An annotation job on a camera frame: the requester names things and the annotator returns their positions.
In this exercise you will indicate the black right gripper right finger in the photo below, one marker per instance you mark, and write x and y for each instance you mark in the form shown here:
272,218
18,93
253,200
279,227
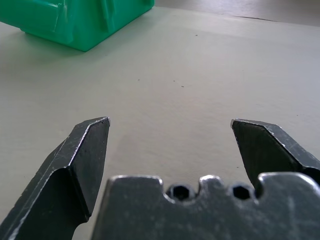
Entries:
272,150

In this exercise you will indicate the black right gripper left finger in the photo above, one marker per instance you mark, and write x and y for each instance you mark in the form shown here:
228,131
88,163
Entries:
62,175

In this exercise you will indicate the green plastic bin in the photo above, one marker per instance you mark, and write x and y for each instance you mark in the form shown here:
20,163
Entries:
82,22

